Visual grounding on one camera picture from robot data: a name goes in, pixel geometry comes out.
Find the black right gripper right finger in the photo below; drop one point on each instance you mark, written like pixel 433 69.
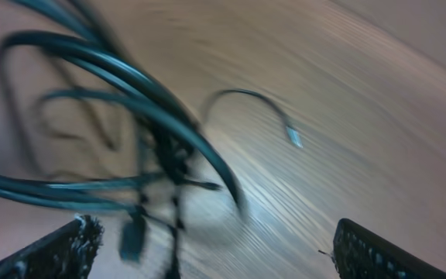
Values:
pixel 359 253

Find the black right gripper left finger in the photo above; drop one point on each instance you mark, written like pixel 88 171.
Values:
pixel 67 253

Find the cardboard wall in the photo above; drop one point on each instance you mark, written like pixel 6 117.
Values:
pixel 421 24

